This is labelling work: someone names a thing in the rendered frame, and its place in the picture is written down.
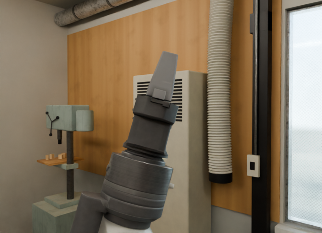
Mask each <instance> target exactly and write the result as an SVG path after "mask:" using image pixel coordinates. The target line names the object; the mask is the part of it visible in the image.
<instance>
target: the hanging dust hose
mask: <svg viewBox="0 0 322 233"><path fill-rule="evenodd" d="M233 6H234V0H210V10H209V11H210V13H209V14H210V15H209V23H208V24H209V28H208V30H209V31H208V32H209V33H208V52H207V53H208V55H207V56H208V57H207V58H208V60H207V61H208V63H207V64H208V65H207V66H208V67H207V69H208V70H207V71H208V73H207V74H208V75H207V76H208V78H207V79H208V80H207V82H208V83H207V84H208V86H207V87H208V88H207V89H208V91H207V92H208V93H207V94H208V96H207V97H208V99H207V100H208V101H207V102H208V104H207V105H208V106H207V107H208V109H207V110H208V111H207V112H208V114H207V115H208V119H207V120H208V123H209V124H208V128H209V129H208V131H209V132H208V136H209V137H208V141H209V142H208V144H209V145H208V146H209V147H208V149H209V150H208V151H209V153H208V154H209V155H208V156H209V158H208V159H209V160H208V161H209V163H208V164H209V181H210V182H213V183H218V184H227V183H231V182H232V163H231V162H232V160H231V159H232V158H231V156H232V155H231V154H232V153H231V151H232V150H231V148H232V147H231V146H232V145H231V142H230V141H231V139H230V138H231V137H230V136H231V134H230V133H231V132H230V131H231V129H230V128H231V127H230V125H231V124H230V120H231V119H230V117H231V116H230V115H231V114H230V112H231V111H230V110H231V109H230V107H231V106H230V104H231V103H230V102H231V101H230V99H231V98H229V97H231V96H230V94H231V93H230V89H231V88H230V86H231V85H229V84H231V83H230V81H231V80H230V78H231V77H230V76H231V75H230V73H231V72H230V71H231V70H230V68H231V67H230V66H231V65H230V63H231V62H230V61H231V59H230V58H231V54H230V53H231V40H232V39H231V37H232V36H231V35H232V33H231V32H232V24H233V23H232V22H233V20H232V19H233V8H234V7H233Z"/></svg>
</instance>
